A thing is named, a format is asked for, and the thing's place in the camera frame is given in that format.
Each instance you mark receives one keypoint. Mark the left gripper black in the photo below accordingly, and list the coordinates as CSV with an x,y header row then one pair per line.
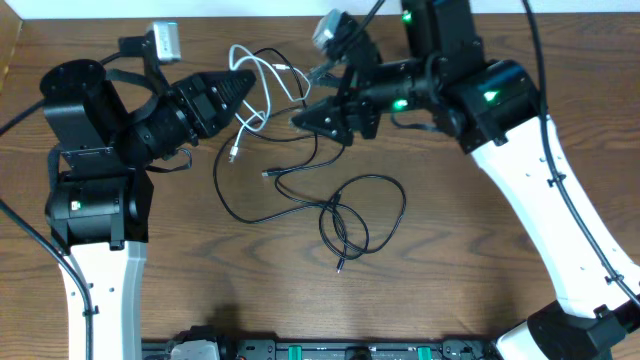
x,y
201,102

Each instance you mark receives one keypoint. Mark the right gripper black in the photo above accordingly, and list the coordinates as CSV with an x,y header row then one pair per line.
x,y
352,101

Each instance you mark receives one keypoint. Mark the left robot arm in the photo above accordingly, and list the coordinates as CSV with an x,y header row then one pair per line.
x,y
98,209

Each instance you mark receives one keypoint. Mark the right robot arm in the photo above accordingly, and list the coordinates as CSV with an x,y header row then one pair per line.
x,y
498,114

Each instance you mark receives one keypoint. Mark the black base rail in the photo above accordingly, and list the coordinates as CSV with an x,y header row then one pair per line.
x,y
205,342

